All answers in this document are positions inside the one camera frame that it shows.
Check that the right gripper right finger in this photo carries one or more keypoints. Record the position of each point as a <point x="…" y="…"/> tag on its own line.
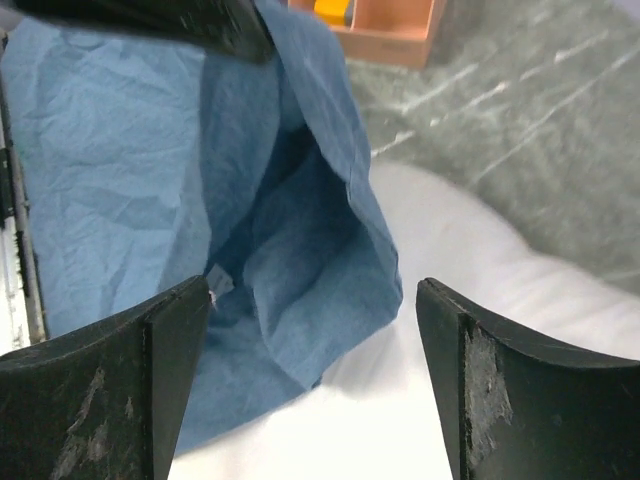
<point x="515" y="404"/>

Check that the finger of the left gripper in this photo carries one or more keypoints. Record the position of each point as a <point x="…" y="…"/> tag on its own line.
<point x="232" y="28"/>

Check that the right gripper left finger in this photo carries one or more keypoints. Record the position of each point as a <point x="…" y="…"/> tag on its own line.
<point x="105" y="401"/>

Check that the white pillow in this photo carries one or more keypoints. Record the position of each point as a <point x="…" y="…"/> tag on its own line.
<point x="375" y="415"/>

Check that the blue pillowcase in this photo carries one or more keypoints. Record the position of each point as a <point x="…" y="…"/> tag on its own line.
<point x="148" y="162"/>

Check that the yellow small box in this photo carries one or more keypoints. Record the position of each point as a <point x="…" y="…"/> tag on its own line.
<point x="332" y="9"/>

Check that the orange plastic file organizer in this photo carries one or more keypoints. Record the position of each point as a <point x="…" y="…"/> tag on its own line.
<point x="397" y="32"/>

